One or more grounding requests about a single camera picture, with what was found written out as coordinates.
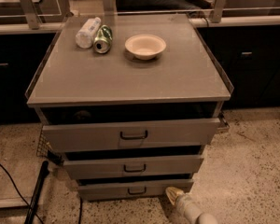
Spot grey bottom drawer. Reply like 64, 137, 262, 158
77, 179, 193, 202

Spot grey drawer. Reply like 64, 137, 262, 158
63, 155, 203, 180
43, 118, 219, 152
77, 179, 193, 202

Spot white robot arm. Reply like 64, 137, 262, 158
165, 187, 218, 224

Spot grey top drawer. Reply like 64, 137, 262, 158
43, 118, 219, 152

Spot grey middle drawer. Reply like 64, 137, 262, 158
63, 155, 203, 180

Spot grey metal drawer cabinet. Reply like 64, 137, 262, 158
24, 13, 235, 189

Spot black metal bar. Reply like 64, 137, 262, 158
24, 161, 49, 224

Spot white paper bowl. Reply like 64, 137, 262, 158
125, 35, 166, 61

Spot dark counter cabinets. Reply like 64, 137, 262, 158
0, 25, 280, 123

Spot green soda can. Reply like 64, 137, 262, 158
93, 25, 113, 54

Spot white plastic bottle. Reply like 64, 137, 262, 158
76, 17, 101, 49

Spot wire mesh basket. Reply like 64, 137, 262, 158
36, 132, 63, 165

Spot black floor cable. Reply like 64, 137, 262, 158
0, 156, 45, 224

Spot right metal railing post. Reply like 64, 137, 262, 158
210, 0, 226, 23

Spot left metal railing post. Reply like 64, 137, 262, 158
19, 0, 40, 30

